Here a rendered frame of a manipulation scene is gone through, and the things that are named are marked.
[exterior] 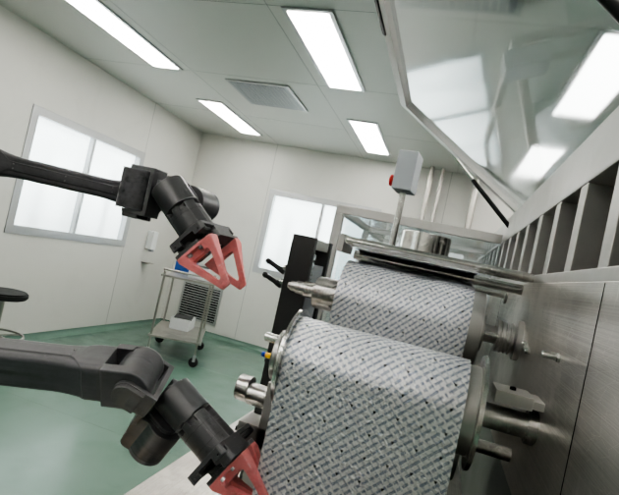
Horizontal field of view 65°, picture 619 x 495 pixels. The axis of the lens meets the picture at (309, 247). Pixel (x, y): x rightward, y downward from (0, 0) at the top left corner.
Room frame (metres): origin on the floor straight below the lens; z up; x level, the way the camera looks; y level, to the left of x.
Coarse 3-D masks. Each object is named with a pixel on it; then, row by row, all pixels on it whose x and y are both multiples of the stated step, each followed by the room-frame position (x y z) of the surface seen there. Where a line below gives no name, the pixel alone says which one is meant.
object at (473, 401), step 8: (472, 368) 0.62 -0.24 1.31; (480, 368) 0.63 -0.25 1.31; (472, 376) 0.61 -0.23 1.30; (480, 376) 0.61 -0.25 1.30; (472, 384) 0.60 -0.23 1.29; (480, 384) 0.60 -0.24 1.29; (472, 392) 0.59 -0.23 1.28; (480, 392) 0.59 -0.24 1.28; (472, 400) 0.59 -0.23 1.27; (472, 408) 0.58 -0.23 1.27; (464, 416) 0.58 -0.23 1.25; (472, 416) 0.58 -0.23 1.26; (464, 424) 0.58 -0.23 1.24; (472, 424) 0.58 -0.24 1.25; (464, 432) 0.58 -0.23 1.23; (472, 432) 0.58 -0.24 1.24; (464, 440) 0.59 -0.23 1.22; (456, 448) 0.60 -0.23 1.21; (464, 448) 0.59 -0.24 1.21; (464, 456) 0.61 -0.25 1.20
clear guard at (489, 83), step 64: (448, 0) 0.77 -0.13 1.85; (512, 0) 0.62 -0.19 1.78; (576, 0) 0.53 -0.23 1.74; (448, 64) 0.99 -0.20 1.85; (512, 64) 0.76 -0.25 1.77; (576, 64) 0.62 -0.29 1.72; (448, 128) 1.38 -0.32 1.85; (512, 128) 0.98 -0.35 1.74; (576, 128) 0.75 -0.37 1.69; (512, 192) 1.36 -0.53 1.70
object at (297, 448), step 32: (288, 416) 0.64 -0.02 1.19; (288, 448) 0.63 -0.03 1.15; (320, 448) 0.62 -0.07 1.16; (352, 448) 0.61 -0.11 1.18; (384, 448) 0.60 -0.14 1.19; (288, 480) 0.63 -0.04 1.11; (320, 480) 0.62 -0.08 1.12; (352, 480) 0.61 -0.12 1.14; (384, 480) 0.60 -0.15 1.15; (416, 480) 0.59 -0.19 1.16; (448, 480) 0.58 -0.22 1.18
